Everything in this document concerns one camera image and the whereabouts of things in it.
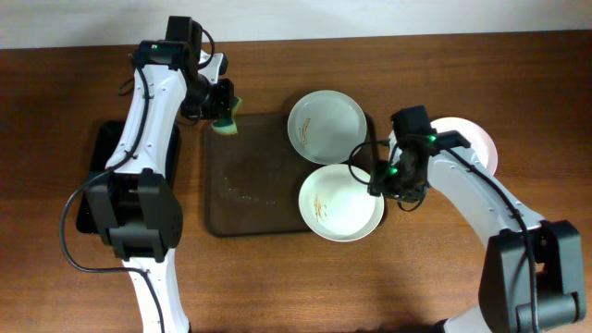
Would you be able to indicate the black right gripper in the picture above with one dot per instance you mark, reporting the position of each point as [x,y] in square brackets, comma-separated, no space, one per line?
[382,180]

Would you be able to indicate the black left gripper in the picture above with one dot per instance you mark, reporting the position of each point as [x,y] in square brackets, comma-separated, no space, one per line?
[224,104]

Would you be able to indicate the green yellow sponge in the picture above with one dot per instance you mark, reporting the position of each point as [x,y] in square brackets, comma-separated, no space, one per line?
[227,126]

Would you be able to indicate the white cream plate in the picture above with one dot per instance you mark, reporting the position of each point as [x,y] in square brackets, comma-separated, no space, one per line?
[335,204]

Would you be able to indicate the pink plate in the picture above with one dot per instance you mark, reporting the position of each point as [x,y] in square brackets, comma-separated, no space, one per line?
[480,140]

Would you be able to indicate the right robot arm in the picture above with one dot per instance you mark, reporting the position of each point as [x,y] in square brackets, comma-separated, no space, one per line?
[533,277]

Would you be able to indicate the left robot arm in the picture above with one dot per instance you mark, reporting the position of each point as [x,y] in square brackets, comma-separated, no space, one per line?
[132,202]

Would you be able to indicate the brown serving tray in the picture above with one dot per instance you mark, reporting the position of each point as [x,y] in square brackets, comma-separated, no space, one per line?
[253,179]

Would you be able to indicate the light blue-grey plate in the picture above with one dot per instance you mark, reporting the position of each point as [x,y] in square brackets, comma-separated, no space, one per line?
[324,127]

